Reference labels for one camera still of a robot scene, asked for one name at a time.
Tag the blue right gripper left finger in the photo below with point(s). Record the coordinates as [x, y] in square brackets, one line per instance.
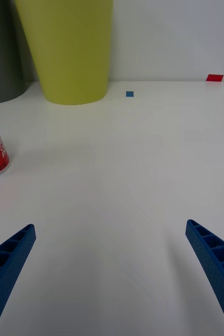
[5, 273]

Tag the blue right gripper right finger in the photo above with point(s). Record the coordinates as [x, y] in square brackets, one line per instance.
[216, 265]

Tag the grey plastic bin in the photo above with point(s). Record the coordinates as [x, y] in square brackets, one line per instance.
[1, 50]

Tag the yellow-green plastic bin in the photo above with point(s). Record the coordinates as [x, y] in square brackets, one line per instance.
[69, 50]

